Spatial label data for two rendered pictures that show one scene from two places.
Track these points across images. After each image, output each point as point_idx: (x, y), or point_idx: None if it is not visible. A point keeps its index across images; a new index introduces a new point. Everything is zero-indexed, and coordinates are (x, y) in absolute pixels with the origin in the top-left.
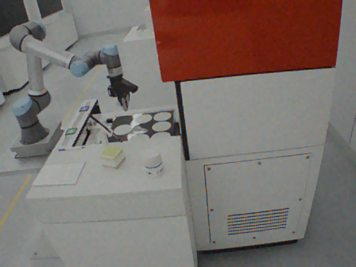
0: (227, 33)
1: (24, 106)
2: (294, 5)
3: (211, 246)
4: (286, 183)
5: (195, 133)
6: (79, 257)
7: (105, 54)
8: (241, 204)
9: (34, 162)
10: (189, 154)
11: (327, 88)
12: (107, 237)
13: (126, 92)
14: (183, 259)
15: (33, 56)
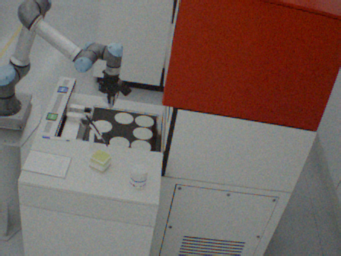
0: (231, 82)
1: (8, 78)
2: (294, 76)
3: None
4: (248, 219)
5: (176, 154)
6: (42, 242)
7: (109, 53)
8: (201, 228)
9: (3, 136)
10: (165, 171)
11: (305, 146)
12: (78, 229)
13: (117, 91)
14: None
15: None
